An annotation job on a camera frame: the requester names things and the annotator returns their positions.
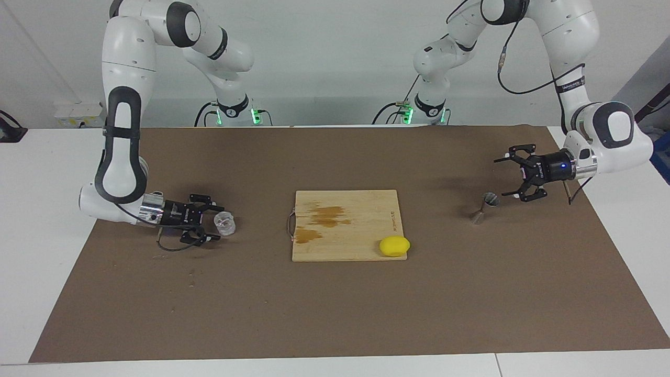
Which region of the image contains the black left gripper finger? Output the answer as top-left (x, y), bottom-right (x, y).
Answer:
top-left (501, 179), bottom-right (548, 204)
top-left (495, 144), bottom-right (538, 169)

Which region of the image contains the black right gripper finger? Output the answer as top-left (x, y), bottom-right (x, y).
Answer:
top-left (180, 224), bottom-right (222, 247)
top-left (188, 193), bottom-right (226, 213)

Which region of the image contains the small clear glass cup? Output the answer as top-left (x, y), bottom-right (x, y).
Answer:
top-left (215, 211), bottom-right (237, 237)

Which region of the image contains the steel double jigger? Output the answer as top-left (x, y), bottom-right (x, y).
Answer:
top-left (470, 192), bottom-right (499, 226)

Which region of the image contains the brown table mat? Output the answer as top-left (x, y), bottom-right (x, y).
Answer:
top-left (29, 125), bottom-right (670, 363)

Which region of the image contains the black stand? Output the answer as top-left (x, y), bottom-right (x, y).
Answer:
top-left (636, 99), bottom-right (670, 124)

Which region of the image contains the yellow lemon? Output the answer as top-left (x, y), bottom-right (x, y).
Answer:
top-left (379, 236), bottom-right (411, 258)

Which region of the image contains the wooden cutting board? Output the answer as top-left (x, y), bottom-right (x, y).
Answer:
top-left (287, 190), bottom-right (408, 262)

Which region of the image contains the black object on table edge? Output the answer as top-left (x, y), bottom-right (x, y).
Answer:
top-left (0, 110), bottom-right (28, 143)

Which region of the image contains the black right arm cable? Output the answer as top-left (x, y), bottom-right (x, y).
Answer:
top-left (156, 225), bottom-right (205, 252)

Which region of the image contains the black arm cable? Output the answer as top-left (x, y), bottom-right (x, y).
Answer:
top-left (445, 0), bottom-right (595, 206)
top-left (156, 225), bottom-right (205, 252)

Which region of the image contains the black right base cable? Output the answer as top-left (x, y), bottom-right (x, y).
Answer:
top-left (194, 101), bottom-right (218, 128)

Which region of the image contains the black base cable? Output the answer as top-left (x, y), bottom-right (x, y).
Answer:
top-left (194, 101), bottom-right (218, 128)
top-left (372, 76), bottom-right (420, 125)

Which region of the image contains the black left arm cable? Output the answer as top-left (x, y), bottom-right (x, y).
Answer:
top-left (445, 0), bottom-right (595, 206)

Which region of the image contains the black left base cable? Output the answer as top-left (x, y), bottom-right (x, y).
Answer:
top-left (372, 76), bottom-right (420, 125)

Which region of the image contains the white wall socket strip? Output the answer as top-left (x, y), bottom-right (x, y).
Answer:
top-left (54, 102), bottom-right (105, 129)

